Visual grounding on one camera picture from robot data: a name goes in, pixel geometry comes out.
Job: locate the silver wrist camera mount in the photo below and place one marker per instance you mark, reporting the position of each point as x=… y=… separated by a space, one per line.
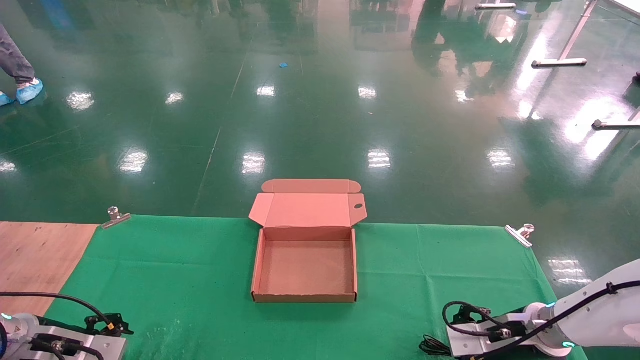
x=465 y=342
x=107 y=347

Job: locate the right silver wrist camera mount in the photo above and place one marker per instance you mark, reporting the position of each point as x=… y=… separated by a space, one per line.
x=465 y=342

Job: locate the grey foot bar black cap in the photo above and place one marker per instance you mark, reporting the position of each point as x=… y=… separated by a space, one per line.
x=615 y=124

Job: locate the green table cloth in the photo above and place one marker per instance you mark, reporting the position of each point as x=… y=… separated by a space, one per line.
x=200 y=280

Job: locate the open brown cardboard box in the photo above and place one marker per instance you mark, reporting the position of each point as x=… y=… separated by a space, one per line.
x=305 y=270

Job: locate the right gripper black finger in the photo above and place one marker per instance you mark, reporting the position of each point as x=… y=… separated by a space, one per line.
x=462 y=315

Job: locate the metal table leg with foot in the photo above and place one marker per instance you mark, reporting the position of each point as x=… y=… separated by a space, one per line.
x=559 y=63

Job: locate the short metal foot bar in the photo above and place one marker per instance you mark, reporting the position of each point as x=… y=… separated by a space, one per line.
x=495 y=6

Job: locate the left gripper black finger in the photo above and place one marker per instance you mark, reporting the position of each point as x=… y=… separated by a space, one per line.
x=116 y=322

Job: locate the white background table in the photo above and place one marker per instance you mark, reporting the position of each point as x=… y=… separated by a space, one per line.
x=629 y=6

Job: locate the blue shoe cover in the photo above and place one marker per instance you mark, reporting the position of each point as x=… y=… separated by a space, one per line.
x=29 y=91
x=5 y=98

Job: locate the silver metal cloth clip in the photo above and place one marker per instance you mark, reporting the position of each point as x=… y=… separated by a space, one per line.
x=519 y=235
x=116 y=219

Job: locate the left silver wrist camera mount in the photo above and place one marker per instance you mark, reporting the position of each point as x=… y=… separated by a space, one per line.
x=107 y=347

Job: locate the person leg in dark trousers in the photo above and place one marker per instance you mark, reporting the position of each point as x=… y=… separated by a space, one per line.
x=12 y=60

